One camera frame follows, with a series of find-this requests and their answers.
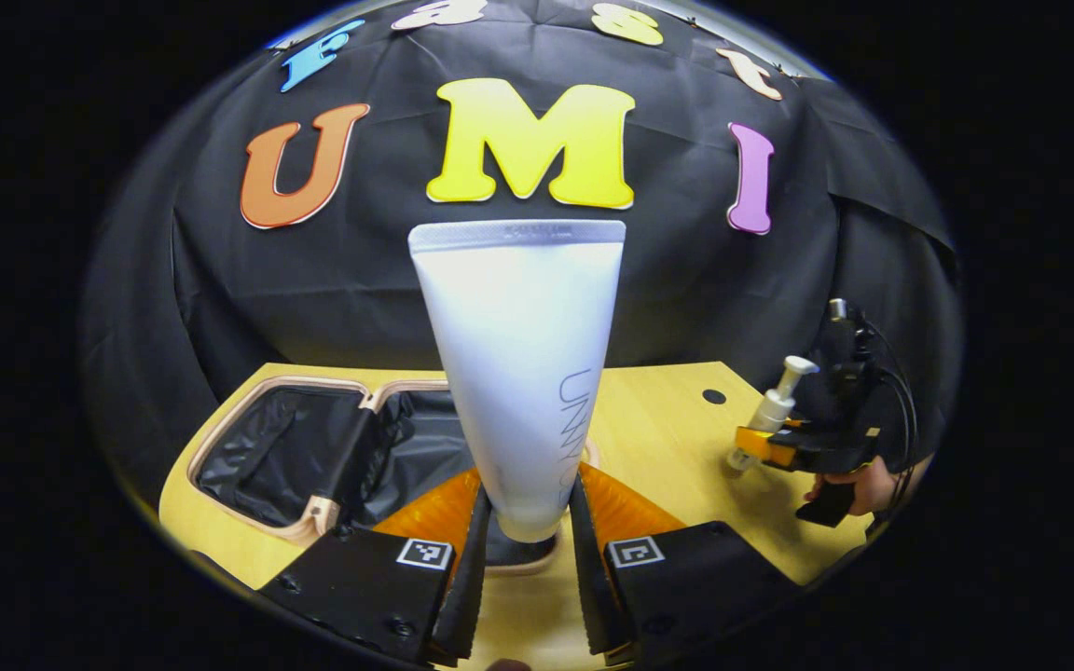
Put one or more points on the white pump bottle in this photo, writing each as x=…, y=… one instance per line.
x=777, y=407

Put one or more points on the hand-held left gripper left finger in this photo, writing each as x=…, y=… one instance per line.
x=467, y=596

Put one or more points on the white squeeze tube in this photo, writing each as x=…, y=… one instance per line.
x=518, y=373

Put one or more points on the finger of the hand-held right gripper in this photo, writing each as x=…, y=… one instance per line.
x=812, y=452

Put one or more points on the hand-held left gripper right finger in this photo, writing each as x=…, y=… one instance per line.
x=593, y=596

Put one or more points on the black backdrop cloth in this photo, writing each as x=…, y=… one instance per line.
x=313, y=280

